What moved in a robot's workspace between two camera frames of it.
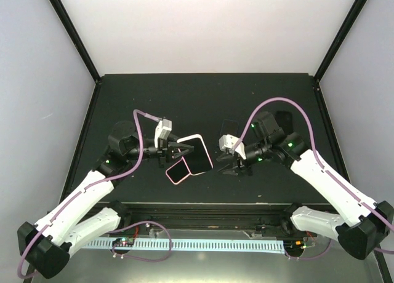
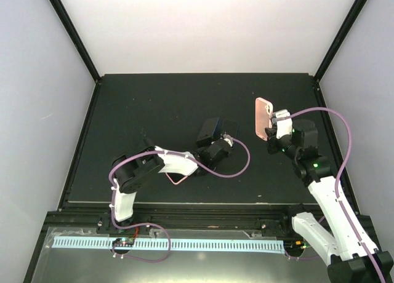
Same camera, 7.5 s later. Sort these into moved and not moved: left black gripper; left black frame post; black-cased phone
Moved: left black gripper
Not moved: black-cased phone; left black frame post
